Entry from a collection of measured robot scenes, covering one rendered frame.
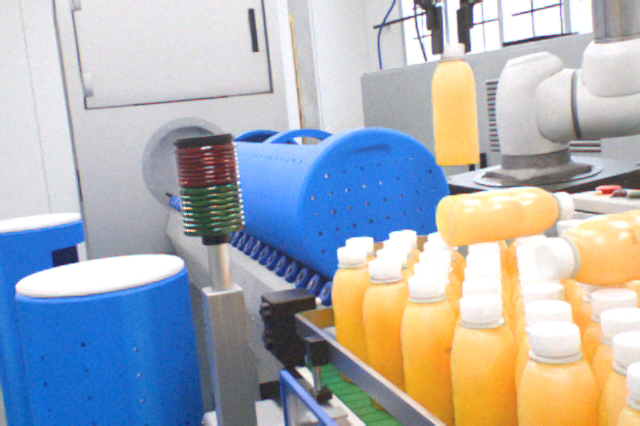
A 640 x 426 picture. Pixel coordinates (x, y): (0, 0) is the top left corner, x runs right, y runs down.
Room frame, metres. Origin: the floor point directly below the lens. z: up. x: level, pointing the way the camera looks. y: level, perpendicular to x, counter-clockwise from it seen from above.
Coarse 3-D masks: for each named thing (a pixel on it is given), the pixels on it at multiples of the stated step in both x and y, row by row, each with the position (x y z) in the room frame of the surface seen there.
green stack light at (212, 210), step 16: (192, 192) 0.80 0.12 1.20; (208, 192) 0.79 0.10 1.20; (224, 192) 0.80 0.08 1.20; (240, 192) 0.82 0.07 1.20; (192, 208) 0.80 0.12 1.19; (208, 208) 0.79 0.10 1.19; (224, 208) 0.80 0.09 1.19; (240, 208) 0.81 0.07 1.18; (192, 224) 0.80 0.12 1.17; (208, 224) 0.79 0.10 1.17; (224, 224) 0.80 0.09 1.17; (240, 224) 0.81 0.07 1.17
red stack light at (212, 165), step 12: (228, 144) 0.81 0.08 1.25; (180, 156) 0.80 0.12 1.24; (192, 156) 0.79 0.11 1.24; (204, 156) 0.79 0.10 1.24; (216, 156) 0.80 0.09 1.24; (228, 156) 0.80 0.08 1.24; (180, 168) 0.81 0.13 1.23; (192, 168) 0.80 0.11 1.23; (204, 168) 0.79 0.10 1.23; (216, 168) 0.80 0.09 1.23; (228, 168) 0.80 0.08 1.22; (180, 180) 0.81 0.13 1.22; (192, 180) 0.80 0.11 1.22; (204, 180) 0.79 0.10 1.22; (216, 180) 0.79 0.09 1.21; (228, 180) 0.80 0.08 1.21
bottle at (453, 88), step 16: (448, 64) 1.22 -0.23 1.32; (464, 64) 1.22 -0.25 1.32; (432, 80) 1.24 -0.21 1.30; (448, 80) 1.21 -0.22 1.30; (464, 80) 1.21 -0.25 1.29; (432, 96) 1.24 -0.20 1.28; (448, 96) 1.21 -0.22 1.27; (464, 96) 1.21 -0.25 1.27; (448, 112) 1.21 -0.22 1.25; (464, 112) 1.21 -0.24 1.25; (448, 128) 1.21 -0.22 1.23; (464, 128) 1.20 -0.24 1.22; (448, 144) 1.21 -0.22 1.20; (464, 144) 1.20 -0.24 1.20; (448, 160) 1.21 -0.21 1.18; (464, 160) 1.20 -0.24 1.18
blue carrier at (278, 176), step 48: (240, 144) 1.98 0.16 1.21; (288, 144) 1.58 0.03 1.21; (336, 144) 1.35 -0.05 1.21; (384, 144) 1.38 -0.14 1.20; (288, 192) 1.39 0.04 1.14; (336, 192) 1.34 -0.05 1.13; (384, 192) 1.37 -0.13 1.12; (432, 192) 1.40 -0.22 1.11; (288, 240) 1.43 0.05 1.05; (336, 240) 1.34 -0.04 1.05; (384, 240) 1.37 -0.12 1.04
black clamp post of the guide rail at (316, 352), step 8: (320, 336) 1.03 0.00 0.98; (312, 344) 1.00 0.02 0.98; (320, 344) 1.01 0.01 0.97; (312, 352) 1.00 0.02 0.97; (320, 352) 1.01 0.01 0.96; (312, 360) 1.00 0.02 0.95; (320, 360) 1.01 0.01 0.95; (312, 368) 1.01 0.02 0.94; (320, 376) 1.01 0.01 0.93; (320, 384) 1.01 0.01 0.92; (312, 392) 1.02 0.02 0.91; (320, 392) 1.01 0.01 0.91; (328, 392) 1.01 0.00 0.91; (320, 400) 1.00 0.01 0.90
